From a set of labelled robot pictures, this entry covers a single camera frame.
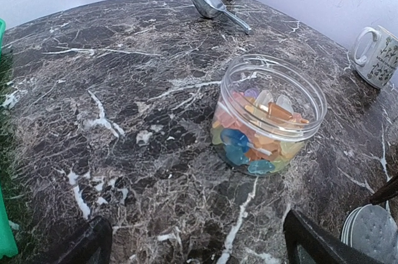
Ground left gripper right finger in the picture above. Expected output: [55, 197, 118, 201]
[283, 210, 379, 263]

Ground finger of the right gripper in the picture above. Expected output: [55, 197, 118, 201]
[369, 174, 398, 205]

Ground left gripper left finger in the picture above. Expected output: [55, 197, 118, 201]
[57, 216, 113, 263]

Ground clear plastic lid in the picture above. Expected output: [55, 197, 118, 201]
[340, 204, 397, 263]

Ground green three-compartment bin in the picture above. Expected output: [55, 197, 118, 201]
[1, 19, 18, 260]

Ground clear plastic container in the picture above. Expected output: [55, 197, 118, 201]
[210, 54, 327, 177]

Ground metal scoop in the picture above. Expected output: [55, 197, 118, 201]
[191, 0, 254, 35]

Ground candies in clear container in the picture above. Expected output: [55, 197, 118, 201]
[210, 88, 309, 176]

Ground patterned mug yellow inside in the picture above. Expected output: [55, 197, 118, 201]
[351, 26, 397, 89]

